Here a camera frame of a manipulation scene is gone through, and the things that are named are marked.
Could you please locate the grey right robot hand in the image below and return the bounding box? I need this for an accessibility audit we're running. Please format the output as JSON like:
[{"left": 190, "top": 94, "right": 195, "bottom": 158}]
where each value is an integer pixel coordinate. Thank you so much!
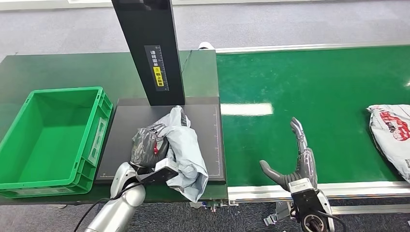
[{"left": 259, "top": 116, "right": 319, "bottom": 193}]

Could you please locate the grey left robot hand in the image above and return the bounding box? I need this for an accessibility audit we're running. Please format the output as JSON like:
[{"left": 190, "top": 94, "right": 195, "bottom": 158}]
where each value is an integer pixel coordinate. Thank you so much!
[{"left": 131, "top": 124, "right": 170, "bottom": 169}]

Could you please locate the grey red-printed mailer package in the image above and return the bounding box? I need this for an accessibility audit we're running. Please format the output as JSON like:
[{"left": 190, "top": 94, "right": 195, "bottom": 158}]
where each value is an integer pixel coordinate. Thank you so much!
[
  {"left": 149, "top": 105, "right": 209, "bottom": 203},
  {"left": 366, "top": 104, "right": 410, "bottom": 184}
]

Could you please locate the black inbound scanner machine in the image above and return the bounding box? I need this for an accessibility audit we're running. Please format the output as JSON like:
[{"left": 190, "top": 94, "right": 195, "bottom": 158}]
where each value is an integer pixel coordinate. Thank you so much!
[{"left": 95, "top": 0, "right": 227, "bottom": 185}]

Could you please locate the green conveyor belt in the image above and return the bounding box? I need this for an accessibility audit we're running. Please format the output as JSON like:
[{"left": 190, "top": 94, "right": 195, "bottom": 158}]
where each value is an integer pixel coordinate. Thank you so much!
[{"left": 216, "top": 44, "right": 410, "bottom": 188}]

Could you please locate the black yellow ruler label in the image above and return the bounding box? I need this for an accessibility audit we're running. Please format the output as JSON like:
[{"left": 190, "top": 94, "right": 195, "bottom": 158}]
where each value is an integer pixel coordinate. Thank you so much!
[{"left": 144, "top": 44, "right": 170, "bottom": 92}]

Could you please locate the green plastic crate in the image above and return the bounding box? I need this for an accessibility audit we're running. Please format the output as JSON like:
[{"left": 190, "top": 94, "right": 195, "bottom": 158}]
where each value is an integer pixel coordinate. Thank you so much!
[{"left": 0, "top": 86, "right": 114, "bottom": 199}]

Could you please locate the dark green table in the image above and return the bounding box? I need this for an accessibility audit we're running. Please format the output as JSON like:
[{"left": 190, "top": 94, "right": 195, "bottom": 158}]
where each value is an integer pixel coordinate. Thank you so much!
[{"left": 0, "top": 49, "right": 229, "bottom": 206}]

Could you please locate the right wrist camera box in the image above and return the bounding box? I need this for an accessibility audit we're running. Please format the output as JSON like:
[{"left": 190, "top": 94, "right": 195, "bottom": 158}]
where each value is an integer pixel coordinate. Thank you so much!
[{"left": 287, "top": 178, "right": 323, "bottom": 215}]

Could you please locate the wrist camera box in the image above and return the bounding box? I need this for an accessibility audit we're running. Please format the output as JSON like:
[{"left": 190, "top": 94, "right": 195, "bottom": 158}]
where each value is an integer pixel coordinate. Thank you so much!
[
  {"left": 287, "top": 178, "right": 323, "bottom": 215},
  {"left": 137, "top": 157, "right": 180, "bottom": 186}
]

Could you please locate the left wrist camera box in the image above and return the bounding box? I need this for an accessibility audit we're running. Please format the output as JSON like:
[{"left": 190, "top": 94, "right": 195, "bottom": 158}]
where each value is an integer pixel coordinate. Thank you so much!
[{"left": 137, "top": 157, "right": 180, "bottom": 186}]

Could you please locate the aluminium conveyor frame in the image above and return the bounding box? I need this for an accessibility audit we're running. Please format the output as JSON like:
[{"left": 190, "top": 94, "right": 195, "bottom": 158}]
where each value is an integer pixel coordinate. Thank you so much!
[{"left": 189, "top": 40, "right": 410, "bottom": 227}]

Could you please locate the thin black cable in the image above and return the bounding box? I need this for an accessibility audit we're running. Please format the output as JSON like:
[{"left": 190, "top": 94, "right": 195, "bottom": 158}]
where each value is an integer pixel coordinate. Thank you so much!
[{"left": 181, "top": 49, "right": 193, "bottom": 75}]

